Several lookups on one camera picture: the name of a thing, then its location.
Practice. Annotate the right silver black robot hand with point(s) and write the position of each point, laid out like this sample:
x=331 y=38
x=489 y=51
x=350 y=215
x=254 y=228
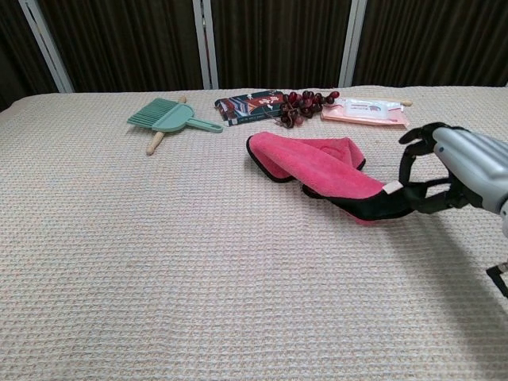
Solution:
x=468 y=158

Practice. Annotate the pink microfiber cloth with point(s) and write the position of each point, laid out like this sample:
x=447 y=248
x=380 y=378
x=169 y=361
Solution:
x=317 y=166

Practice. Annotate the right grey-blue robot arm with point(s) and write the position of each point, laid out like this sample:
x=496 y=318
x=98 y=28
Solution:
x=505 y=218

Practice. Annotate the slender wooden stick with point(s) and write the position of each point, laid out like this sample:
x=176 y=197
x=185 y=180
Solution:
x=402 y=102

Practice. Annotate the pink wet wipes pack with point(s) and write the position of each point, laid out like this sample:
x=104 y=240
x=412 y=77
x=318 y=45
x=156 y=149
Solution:
x=363 y=113

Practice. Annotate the dark ribbed partition panel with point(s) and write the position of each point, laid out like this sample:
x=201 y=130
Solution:
x=436 y=39
x=278 y=39
x=12 y=39
x=127 y=39

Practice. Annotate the dark red grape bunch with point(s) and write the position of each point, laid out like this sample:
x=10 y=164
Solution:
x=297 y=109

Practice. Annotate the dark printed card box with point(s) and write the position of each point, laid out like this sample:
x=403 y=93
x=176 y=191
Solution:
x=250 y=107

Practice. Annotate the beige woven tablecloth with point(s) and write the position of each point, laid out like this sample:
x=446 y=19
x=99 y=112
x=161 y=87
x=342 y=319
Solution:
x=198 y=258

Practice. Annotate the green plastic hand brush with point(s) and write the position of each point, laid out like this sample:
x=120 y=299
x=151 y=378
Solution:
x=174 y=117

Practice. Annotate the thick wooden stick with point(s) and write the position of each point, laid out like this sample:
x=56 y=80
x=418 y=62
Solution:
x=154 y=143

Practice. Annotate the grey metal partition post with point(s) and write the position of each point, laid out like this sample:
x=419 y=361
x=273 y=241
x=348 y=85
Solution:
x=353 y=39
x=204 y=39
x=43 y=39

